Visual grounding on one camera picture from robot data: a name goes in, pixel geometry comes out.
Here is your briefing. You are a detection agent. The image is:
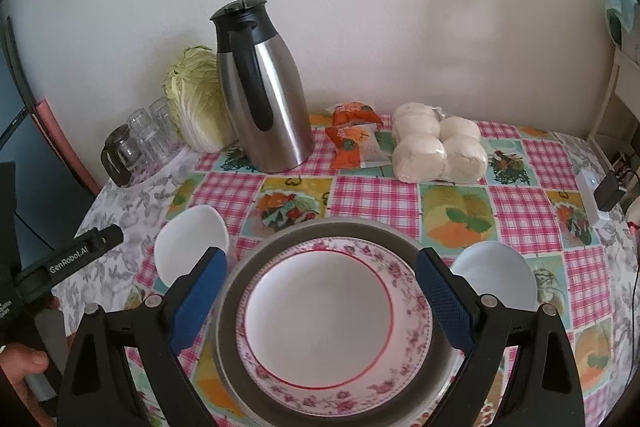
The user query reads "clear drinking glass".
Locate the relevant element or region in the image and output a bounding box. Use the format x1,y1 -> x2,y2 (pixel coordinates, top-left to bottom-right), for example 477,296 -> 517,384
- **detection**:
127,107 -> 152,140
149,98 -> 175,135
135,127 -> 168,170

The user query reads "white chair frame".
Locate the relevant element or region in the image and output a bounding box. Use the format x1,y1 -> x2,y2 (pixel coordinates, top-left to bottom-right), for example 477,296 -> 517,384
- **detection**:
586,49 -> 640,148

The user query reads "orange and clear food packet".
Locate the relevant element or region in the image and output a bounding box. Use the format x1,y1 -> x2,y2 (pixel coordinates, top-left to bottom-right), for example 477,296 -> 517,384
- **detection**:
325,124 -> 394,169

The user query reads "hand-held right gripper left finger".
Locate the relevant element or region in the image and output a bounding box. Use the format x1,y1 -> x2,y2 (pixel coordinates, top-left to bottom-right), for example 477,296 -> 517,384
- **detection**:
57,247 -> 230,427

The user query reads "napa cabbage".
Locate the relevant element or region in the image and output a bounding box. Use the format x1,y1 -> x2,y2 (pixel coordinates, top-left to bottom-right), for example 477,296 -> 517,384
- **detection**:
162,46 -> 239,153

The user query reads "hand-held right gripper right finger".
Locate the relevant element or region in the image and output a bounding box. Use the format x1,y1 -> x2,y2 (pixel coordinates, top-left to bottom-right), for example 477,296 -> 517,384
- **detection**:
415,247 -> 586,427

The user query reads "blue cabinet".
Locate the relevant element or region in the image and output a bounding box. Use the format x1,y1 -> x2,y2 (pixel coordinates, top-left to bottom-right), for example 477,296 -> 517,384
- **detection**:
0,57 -> 96,258

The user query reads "steel thermos jug black handle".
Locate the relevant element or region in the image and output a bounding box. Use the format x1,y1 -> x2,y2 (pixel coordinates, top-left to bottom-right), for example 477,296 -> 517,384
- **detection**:
209,0 -> 315,174

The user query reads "glass carafe black handle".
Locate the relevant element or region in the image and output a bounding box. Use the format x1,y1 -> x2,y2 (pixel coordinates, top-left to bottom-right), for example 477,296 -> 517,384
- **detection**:
100,125 -> 147,188

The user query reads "pale bluish white bowl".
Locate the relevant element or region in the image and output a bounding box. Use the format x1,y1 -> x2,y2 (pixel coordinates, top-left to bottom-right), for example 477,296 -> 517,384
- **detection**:
450,241 -> 539,315

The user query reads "round metal plate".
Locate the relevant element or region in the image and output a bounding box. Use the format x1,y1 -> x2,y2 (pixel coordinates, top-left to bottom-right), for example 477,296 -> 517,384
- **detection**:
212,217 -> 482,427

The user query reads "black charger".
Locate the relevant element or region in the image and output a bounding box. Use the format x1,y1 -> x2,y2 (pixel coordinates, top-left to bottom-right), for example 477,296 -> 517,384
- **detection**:
597,171 -> 627,212

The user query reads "black cable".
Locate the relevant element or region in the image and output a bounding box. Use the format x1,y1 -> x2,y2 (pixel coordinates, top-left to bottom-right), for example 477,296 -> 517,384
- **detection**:
619,232 -> 640,305

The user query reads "floral rimmed white plate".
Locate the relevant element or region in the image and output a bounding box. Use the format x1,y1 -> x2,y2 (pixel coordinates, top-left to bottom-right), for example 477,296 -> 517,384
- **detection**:
235,236 -> 434,403

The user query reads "teal cloth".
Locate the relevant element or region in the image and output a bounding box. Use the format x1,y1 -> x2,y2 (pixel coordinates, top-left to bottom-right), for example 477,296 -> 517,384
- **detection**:
605,0 -> 640,44

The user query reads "white power strip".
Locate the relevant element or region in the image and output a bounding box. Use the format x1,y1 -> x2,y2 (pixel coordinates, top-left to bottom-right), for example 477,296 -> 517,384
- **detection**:
574,169 -> 611,228

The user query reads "person's left hand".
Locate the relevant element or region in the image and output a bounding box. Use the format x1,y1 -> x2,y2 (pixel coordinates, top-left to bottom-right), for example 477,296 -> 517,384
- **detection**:
0,342 -> 53,427

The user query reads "white squarish bowl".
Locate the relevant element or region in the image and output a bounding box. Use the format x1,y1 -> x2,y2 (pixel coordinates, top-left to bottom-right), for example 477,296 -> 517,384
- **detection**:
154,205 -> 231,289

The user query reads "pink checkered printed tablecloth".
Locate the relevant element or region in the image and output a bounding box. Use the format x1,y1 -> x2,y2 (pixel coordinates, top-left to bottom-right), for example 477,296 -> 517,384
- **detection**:
122,113 -> 640,427

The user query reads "pink board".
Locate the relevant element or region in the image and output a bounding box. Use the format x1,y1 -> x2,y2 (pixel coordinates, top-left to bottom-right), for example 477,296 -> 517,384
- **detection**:
34,98 -> 101,196

